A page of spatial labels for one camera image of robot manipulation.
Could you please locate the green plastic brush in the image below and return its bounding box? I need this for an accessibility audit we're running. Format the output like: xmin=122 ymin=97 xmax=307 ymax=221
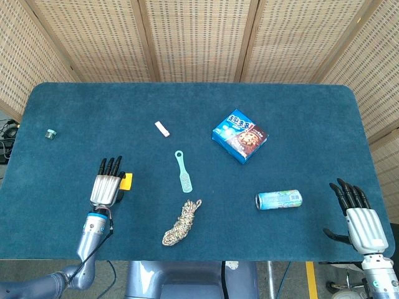
xmin=174 ymin=150 xmax=193 ymax=194

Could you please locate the blue-grey robot torso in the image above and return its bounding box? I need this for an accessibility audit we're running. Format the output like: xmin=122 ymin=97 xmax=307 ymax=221
xmin=124 ymin=260 xmax=258 ymax=299

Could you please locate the wheeled chair base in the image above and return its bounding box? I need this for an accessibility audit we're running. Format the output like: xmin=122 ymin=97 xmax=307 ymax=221
xmin=325 ymin=270 xmax=369 ymax=299

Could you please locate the blue cookie box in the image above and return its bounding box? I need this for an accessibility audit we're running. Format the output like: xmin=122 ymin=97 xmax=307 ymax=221
xmin=211 ymin=108 xmax=270 ymax=165

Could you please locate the woven wooden folding screen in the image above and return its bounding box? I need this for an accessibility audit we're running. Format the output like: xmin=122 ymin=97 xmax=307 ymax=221
xmin=0 ymin=0 xmax=399 ymax=225

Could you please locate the black floor cable bundle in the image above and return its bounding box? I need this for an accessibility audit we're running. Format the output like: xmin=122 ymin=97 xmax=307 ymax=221
xmin=0 ymin=118 xmax=20 ymax=164

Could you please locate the metal table leg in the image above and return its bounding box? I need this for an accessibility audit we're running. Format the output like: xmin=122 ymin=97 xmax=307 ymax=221
xmin=267 ymin=261 xmax=277 ymax=299

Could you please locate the beige speckled rope bundle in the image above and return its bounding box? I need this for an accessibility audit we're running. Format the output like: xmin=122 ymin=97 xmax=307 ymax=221
xmin=161 ymin=199 xmax=203 ymax=247

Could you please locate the blue table cloth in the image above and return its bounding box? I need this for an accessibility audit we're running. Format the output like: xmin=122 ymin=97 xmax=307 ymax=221
xmin=0 ymin=82 xmax=395 ymax=262

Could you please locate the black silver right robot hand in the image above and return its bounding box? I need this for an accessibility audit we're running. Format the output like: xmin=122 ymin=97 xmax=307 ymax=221
xmin=323 ymin=178 xmax=390 ymax=255

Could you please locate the light blue drink can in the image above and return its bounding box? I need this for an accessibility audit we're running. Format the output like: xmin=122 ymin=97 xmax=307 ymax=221
xmin=255 ymin=189 xmax=303 ymax=211

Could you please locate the yellow scraper card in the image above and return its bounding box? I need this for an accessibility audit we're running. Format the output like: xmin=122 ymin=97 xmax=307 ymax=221
xmin=120 ymin=173 xmax=134 ymax=191

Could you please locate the white pink eraser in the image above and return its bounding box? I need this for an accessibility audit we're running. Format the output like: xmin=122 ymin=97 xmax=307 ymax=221
xmin=154 ymin=121 xmax=171 ymax=137

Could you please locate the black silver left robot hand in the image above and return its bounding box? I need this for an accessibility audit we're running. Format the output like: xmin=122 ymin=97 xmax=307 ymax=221
xmin=89 ymin=154 xmax=126 ymax=210

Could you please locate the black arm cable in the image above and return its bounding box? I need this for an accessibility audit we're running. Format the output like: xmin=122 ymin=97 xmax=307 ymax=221
xmin=70 ymin=210 xmax=115 ymax=283

